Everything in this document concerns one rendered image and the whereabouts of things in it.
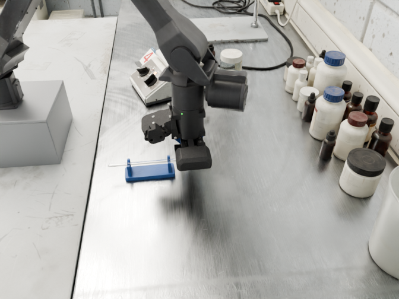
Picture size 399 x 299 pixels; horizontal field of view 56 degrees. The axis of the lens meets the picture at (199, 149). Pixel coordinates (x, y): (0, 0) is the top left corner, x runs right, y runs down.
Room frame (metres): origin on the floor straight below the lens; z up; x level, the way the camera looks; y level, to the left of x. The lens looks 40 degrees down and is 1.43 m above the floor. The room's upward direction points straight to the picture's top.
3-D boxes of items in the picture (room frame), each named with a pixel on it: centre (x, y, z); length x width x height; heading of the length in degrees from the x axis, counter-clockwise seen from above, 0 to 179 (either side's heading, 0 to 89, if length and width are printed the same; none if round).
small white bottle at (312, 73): (0.89, -0.31, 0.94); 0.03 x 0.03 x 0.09
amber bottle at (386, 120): (0.60, -0.37, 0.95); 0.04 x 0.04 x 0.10
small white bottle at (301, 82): (0.83, -0.26, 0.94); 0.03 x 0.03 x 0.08
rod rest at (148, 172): (0.55, 0.10, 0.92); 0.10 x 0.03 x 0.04; 97
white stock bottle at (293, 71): (0.88, -0.26, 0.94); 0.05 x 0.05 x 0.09
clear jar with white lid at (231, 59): (0.94, -0.09, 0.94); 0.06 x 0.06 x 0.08
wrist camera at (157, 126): (0.55, 0.07, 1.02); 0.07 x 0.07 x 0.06; 7
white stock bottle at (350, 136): (0.62, -0.32, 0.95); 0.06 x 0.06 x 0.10
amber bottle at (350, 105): (0.72, -0.36, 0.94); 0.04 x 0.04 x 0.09
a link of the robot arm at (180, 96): (0.56, 0.02, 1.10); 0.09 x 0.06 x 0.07; 76
